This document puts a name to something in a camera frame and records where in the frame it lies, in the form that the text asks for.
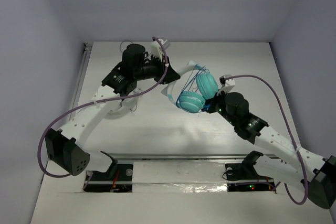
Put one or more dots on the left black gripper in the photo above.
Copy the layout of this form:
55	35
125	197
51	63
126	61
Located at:
163	69

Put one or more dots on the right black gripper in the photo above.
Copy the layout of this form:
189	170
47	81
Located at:
212	101

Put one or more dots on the teal cat-ear headphones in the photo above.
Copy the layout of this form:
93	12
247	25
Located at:
200	86

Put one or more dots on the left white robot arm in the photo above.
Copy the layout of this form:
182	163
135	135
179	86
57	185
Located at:
65	145

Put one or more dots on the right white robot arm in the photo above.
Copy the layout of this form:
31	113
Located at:
297	167

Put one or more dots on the white foil-taped panel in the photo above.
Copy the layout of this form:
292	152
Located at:
178	177

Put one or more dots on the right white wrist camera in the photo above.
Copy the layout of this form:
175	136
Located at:
227	83

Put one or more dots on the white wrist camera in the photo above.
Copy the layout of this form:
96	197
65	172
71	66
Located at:
156	47
227	83

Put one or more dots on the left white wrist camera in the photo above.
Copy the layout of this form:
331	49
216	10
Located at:
156	47

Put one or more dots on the aluminium rail with bases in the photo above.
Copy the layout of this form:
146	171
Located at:
118	177

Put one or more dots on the left side aluminium rail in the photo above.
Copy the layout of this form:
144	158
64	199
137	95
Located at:
81	75

